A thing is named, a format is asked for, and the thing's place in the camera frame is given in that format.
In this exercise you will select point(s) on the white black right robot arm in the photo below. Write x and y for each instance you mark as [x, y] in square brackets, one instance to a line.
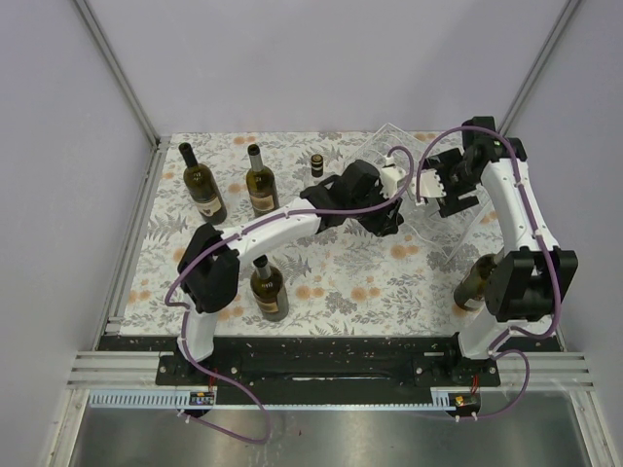
[525, 291]

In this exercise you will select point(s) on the green bottle front left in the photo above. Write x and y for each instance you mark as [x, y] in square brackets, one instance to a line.
[269, 291]

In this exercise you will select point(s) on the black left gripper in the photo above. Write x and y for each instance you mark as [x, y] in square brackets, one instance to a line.
[386, 222]

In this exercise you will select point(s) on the grey slotted cable duct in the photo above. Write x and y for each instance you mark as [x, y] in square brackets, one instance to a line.
[427, 400]

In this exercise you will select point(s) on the floral patterned table mat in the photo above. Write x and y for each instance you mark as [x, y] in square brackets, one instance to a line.
[343, 281]

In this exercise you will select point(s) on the right aluminium frame post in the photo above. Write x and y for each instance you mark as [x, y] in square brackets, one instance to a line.
[538, 66]

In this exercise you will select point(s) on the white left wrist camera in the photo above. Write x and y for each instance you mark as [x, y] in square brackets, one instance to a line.
[391, 175]

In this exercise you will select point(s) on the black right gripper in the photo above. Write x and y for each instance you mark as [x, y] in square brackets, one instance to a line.
[450, 204]

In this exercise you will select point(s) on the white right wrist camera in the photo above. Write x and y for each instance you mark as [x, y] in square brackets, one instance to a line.
[427, 185]

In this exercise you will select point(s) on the green bottle silver neck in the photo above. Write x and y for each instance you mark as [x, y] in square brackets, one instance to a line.
[260, 183]

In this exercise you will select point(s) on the clear acrylic wine rack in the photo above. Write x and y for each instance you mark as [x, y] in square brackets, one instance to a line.
[438, 214]

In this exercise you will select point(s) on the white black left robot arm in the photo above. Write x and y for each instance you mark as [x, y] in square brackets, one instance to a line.
[208, 273]

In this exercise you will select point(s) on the aluminium corner frame post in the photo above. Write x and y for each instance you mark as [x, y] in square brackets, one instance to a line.
[88, 17]

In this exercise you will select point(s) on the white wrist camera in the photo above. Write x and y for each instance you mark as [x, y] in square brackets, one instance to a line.
[391, 175]
[427, 185]

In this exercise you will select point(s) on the green bottle front right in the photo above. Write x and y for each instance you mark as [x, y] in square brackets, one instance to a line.
[469, 295]

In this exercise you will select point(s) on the green bottle black neck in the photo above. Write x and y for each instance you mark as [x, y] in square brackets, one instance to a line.
[202, 187]

